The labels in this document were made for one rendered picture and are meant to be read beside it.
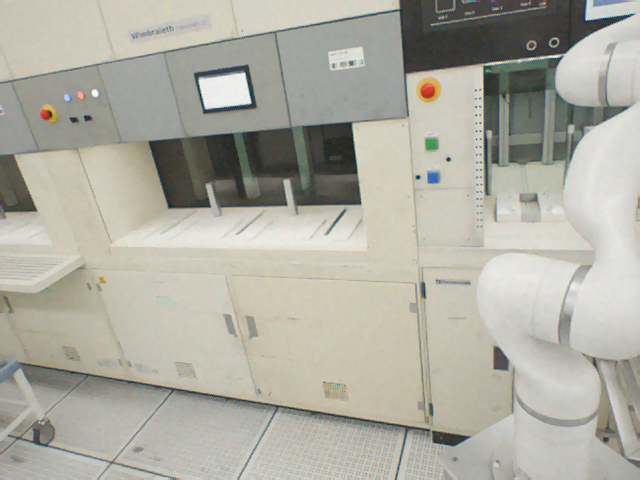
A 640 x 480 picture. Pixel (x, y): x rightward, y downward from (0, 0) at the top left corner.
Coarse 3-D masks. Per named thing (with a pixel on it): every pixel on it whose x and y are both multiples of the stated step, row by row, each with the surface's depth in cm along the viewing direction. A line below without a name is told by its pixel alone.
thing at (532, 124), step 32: (448, 0) 114; (480, 0) 111; (512, 0) 109; (544, 0) 107; (512, 96) 199; (544, 96) 194; (512, 128) 204; (544, 128) 194; (576, 128) 195; (512, 160) 210; (544, 160) 200; (512, 384) 157
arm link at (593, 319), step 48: (624, 48) 69; (624, 96) 70; (624, 144) 64; (576, 192) 66; (624, 192) 63; (624, 240) 60; (576, 288) 60; (624, 288) 57; (576, 336) 60; (624, 336) 56
